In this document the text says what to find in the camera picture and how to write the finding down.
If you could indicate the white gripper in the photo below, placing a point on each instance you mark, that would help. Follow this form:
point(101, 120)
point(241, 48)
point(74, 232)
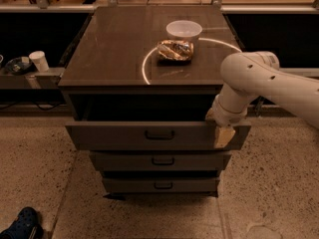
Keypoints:
point(223, 115)

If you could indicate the grey top drawer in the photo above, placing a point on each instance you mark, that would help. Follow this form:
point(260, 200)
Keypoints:
point(143, 122)

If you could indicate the grey drawer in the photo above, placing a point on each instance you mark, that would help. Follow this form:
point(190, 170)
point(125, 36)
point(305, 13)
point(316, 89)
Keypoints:
point(160, 185)
point(143, 122)
point(189, 160)

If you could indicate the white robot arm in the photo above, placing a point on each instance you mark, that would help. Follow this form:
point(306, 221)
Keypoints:
point(247, 76)

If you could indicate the grey drawer cabinet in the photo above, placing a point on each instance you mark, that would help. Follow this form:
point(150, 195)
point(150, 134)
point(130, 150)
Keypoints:
point(117, 55)

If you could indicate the grey middle drawer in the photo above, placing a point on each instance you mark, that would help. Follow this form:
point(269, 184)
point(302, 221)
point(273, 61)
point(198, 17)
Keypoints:
point(189, 160)

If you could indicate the grey bottom drawer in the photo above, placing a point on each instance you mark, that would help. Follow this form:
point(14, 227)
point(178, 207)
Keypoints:
point(160, 185)

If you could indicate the foil snack bag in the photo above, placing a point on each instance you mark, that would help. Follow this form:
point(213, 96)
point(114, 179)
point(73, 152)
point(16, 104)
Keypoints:
point(175, 50)

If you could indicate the white plastic bowl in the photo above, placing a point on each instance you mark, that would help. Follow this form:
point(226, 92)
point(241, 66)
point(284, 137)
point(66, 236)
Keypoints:
point(183, 30)

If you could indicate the white paper cup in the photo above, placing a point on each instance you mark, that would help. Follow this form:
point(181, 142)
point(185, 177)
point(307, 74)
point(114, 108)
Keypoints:
point(39, 60)

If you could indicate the dark blue bowl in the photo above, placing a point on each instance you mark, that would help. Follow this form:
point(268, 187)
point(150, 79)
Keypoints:
point(19, 66)

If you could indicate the blue croc shoe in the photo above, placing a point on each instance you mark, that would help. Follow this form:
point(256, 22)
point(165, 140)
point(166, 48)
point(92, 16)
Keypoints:
point(25, 226)

